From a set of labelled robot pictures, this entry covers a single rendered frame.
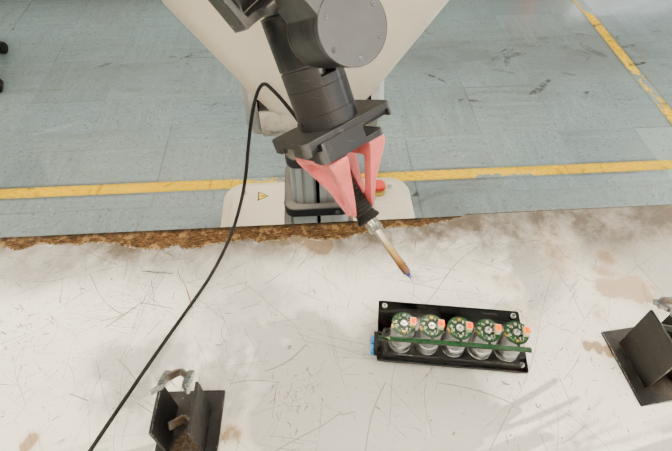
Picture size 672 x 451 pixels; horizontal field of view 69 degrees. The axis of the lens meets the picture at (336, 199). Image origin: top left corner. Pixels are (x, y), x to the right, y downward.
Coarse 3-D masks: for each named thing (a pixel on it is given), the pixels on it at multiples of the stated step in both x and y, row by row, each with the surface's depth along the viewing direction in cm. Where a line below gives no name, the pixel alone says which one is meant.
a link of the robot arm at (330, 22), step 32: (224, 0) 38; (288, 0) 35; (320, 0) 34; (352, 0) 35; (288, 32) 38; (320, 32) 34; (352, 32) 35; (384, 32) 36; (320, 64) 38; (352, 64) 36
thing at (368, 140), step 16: (352, 128) 44; (368, 128) 47; (320, 144) 43; (336, 144) 43; (352, 144) 44; (368, 144) 46; (320, 160) 43; (352, 160) 51; (368, 160) 47; (352, 176) 51; (368, 176) 48; (368, 192) 49
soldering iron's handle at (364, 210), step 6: (354, 186) 50; (354, 192) 50; (360, 192) 50; (360, 198) 49; (360, 204) 49; (366, 204) 49; (360, 210) 49; (366, 210) 49; (372, 210) 49; (360, 216) 49; (366, 216) 49; (372, 216) 49; (360, 222) 49; (366, 222) 49
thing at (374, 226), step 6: (372, 222) 49; (378, 222) 50; (372, 228) 49; (378, 228) 49; (378, 234) 49; (384, 234) 49; (384, 240) 49; (384, 246) 49; (390, 246) 49; (390, 252) 49; (396, 252) 49; (396, 258) 49; (396, 264) 49; (402, 264) 49; (402, 270) 49; (408, 270) 49
